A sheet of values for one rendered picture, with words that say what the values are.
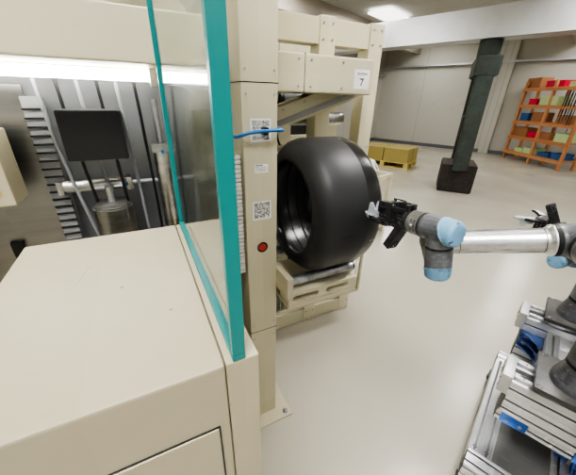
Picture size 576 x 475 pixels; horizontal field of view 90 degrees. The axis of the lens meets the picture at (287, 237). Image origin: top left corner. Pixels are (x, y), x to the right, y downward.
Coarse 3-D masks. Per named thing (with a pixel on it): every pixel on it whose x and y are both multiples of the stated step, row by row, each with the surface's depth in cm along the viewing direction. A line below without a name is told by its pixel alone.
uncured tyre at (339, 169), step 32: (288, 160) 118; (320, 160) 105; (352, 160) 109; (288, 192) 155; (320, 192) 104; (352, 192) 105; (288, 224) 155; (320, 224) 106; (352, 224) 108; (288, 256) 137; (320, 256) 114; (352, 256) 121
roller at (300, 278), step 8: (344, 264) 135; (352, 264) 136; (304, 272) 127; (312, 272) 128; (320, 272) 129; (328, 272) 131; (336, 272) 133; (296, 280) 124; (304, 280) 126; (312, 280) 128
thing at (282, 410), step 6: (276, 384) 180; (276, 390) 176; (276, 396) 173; (282, 396) 173; (276, 402) 169; (282, 402) 169; (276, 408) 166; (282, 408) 166; (288, 408) 166; (264, 414) 163; (270, 414) 163; (276, 414) 163; (282, 414) 163; (288, 414) 163; (264, 420) 159; (270, 420) 159; (276, 420) 160; (264, 426) 157
